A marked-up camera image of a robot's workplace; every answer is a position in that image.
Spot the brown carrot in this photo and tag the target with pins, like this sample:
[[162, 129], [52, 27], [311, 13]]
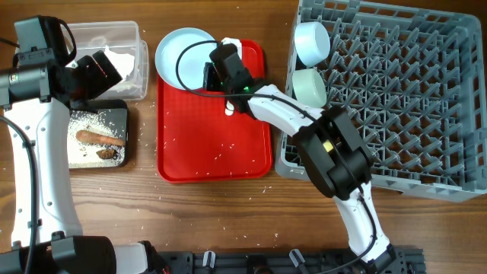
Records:
[[85, 136]]

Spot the light blue bowl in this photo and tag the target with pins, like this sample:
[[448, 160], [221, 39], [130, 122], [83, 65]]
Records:
[[312, 43]]

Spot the clear plastic bin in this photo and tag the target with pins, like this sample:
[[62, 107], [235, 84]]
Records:
[[120, 37]]

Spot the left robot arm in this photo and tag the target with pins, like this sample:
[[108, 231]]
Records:
[[37, 95]]

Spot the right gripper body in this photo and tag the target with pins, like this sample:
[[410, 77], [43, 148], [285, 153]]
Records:
[[211, 81]]

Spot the white rice pile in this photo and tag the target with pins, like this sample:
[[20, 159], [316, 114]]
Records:
[[91, 125]]

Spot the mint green bowl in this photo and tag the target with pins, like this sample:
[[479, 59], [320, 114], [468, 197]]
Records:
[[309, 87]]

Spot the white plastic spoon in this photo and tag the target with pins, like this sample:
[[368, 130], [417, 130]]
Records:
[[229, 108]]

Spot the white napkin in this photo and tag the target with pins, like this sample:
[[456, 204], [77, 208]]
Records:
[[124, 63]]

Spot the black plastic tray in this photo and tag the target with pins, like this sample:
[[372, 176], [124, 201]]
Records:
[[118, 118]]

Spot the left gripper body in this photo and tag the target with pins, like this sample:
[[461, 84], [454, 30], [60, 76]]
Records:
[[91, 80]]

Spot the brown food scrap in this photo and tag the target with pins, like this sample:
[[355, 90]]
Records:
[[106, 154]]

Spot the grey dishwasher rack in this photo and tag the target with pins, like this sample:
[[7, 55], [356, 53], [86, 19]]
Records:
[[413, 83]]

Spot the light blue plate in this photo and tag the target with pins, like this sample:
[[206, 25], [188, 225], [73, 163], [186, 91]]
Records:
[[192, 64]]

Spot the red serving tray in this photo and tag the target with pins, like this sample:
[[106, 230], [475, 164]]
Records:
[[197, 141]]

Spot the yellow plastic cup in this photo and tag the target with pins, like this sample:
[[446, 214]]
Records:
[[328, 146]]

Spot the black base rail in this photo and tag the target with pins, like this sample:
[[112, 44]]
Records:
[[404, 261]]

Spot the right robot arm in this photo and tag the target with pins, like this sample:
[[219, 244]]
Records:
[[335, 157]]

